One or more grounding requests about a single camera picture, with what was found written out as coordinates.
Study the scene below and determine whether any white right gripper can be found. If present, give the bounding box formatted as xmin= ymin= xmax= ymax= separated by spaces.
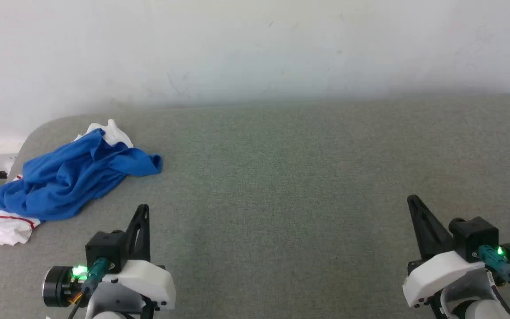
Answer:
xmin=403 ymin=195 xmax=487 ymax=307

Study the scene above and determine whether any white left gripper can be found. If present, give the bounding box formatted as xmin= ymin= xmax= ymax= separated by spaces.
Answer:
xmin=104 ymin=204 xmax=177 ymax=319

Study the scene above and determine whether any blue and white basketball jersey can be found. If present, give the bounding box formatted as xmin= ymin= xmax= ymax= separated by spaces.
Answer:
xmin=0 ymin=119 xmax=163 ymax=248

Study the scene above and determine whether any grey fabric sofa cushion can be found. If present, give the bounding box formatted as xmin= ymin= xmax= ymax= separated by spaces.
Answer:
xmin=0 ymin=92 xmax=510 ymax=319

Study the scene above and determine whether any teal left camera connector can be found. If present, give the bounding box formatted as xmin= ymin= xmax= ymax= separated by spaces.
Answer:
xmin=81 ymin=258 xmax=110 ymax=294

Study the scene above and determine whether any teal camera connector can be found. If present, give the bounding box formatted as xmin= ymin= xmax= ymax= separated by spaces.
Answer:
xmin=476 ymin=245 xmax=510 ymax=283
xmin=81 ymin=258 xmax=110 ymax=294

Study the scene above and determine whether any teal right camera connector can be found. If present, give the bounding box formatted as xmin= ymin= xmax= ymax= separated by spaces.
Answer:
xmin=476 ymin=245 xmax=510 ymax=283

